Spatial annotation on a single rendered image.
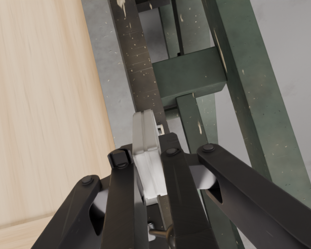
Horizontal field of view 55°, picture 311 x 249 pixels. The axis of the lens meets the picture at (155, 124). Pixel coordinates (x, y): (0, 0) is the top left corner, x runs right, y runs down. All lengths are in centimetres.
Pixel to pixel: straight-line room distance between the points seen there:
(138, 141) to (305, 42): 216
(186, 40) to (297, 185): 58
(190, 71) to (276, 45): 159
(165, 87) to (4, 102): 32
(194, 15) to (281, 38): 130
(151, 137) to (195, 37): 81
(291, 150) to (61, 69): 44
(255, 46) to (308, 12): 161
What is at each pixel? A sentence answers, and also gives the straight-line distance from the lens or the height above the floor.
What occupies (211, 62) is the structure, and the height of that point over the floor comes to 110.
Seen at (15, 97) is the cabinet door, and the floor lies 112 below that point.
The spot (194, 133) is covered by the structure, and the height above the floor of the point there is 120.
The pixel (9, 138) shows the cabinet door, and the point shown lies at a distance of 63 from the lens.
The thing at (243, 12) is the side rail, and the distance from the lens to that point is 59.
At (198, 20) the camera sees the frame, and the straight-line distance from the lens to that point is 94.
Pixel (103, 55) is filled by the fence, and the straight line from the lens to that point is 57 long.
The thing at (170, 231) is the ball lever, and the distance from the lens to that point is 42.
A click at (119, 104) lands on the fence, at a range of 54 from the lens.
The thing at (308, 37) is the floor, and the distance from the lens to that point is 229.
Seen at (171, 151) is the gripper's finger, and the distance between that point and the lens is 15.
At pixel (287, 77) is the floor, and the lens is 242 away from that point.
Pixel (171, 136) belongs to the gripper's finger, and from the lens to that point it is 19.
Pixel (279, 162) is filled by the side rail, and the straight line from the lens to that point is 54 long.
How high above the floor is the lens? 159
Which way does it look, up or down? 43 degrees down
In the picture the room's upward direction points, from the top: 167 degrees clockwise
